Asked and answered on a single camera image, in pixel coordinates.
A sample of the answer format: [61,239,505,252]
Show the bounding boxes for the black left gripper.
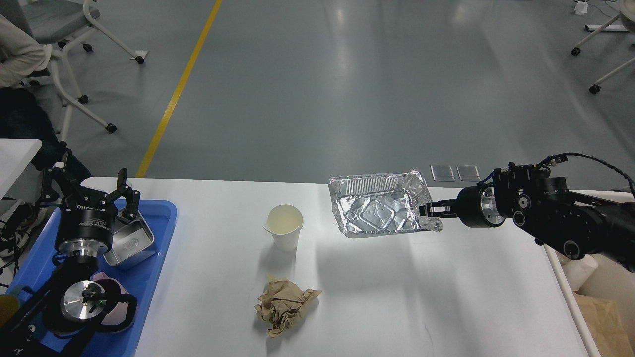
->
[40,150,141,257]

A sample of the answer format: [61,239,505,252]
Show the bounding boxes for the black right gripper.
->
[420,184,505,228]

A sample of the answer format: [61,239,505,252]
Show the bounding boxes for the stainless steel rectangular container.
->
[104,212,157,270]

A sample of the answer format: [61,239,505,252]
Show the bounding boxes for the aluminium foil tray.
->
[327,170,443,238]

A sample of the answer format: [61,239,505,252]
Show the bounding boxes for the pink ceramic mug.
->
[92,272,138,334]

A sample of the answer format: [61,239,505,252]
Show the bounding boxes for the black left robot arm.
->
[1,153,140,357]

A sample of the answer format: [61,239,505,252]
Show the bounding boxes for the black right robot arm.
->
[419,152,635,273]

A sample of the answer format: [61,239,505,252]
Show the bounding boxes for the left floor socket plate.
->
[430,165,456,182]

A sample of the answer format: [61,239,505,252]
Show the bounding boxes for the floor socket plate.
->
[456,165,482,182]
[430,165,456,182]

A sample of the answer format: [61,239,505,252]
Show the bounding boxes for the right floor socket plate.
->
[456,165,482,182]

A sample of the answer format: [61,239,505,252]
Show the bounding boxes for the blue plastic tray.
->
[9,200,177,357]

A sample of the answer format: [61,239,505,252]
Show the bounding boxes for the small white side table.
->
[0,138,42,197]

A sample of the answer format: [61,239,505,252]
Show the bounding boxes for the seated person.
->
[0,16,66,171]

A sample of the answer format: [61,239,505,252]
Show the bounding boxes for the white paper cup in bin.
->
[562,255,599,292]

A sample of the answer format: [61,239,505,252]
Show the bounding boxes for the dark blue HOME mug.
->
[0,294,22,329]

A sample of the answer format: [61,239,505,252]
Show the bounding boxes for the grey office chair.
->
[1,0,147,141]

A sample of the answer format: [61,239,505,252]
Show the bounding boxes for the white plastic bin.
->
[543,190,635,357]

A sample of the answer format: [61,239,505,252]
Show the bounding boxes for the crumpled brown paper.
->
[254,274,322,339]

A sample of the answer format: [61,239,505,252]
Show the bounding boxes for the brown paper in bin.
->
[573,293,634,357]

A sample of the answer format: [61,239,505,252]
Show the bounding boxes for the white chair legs right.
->
[571,0,635,95]

